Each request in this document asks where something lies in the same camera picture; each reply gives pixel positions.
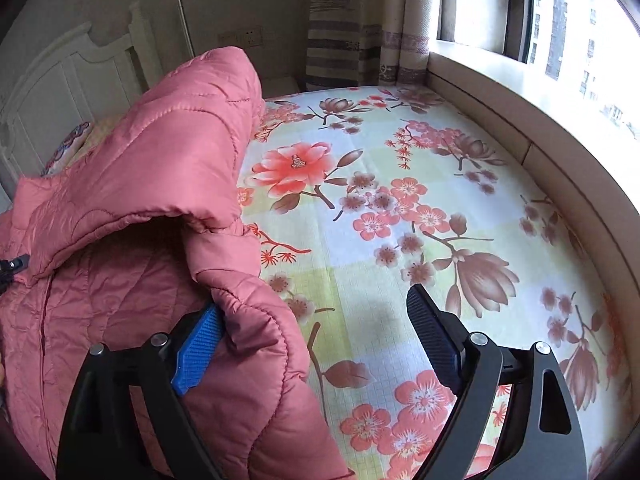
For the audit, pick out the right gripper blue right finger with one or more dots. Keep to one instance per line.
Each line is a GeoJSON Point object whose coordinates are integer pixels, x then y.
{"type": "Point", "coordinates": [441, 336]}

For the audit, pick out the white bed headboard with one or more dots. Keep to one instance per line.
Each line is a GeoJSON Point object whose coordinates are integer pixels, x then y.
{"type": "Point", "coordinates": [73, 81]}

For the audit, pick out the colourful round cushion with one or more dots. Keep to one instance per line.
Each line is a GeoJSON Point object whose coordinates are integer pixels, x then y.
{"type": "Point", "coordinates": [68, 148]}

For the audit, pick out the pink quilted coat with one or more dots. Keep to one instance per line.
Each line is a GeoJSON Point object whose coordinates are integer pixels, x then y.
{"type": "Point", "coordinates": [141, 231]}

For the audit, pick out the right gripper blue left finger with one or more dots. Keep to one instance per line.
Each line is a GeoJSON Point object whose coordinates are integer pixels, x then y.
{"type": "Point", "coordinates": [199, 335]}

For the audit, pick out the wall power socket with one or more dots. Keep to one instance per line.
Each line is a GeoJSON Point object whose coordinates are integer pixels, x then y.
{"type": "Point", "coordinates": [244, 38]}

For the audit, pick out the window with dark frame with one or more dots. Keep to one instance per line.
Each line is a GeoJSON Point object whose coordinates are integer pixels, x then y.
{"type": "Point", "coordinates": [590, 47]}

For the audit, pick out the floral duvet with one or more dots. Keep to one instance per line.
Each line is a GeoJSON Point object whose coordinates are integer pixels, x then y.
{"type": "Point", "coordinates": [358, 194]}

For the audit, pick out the patterned beige curtain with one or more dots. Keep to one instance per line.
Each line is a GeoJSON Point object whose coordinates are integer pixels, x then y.
{"type": "Point", "coordinates": [353, 43]}

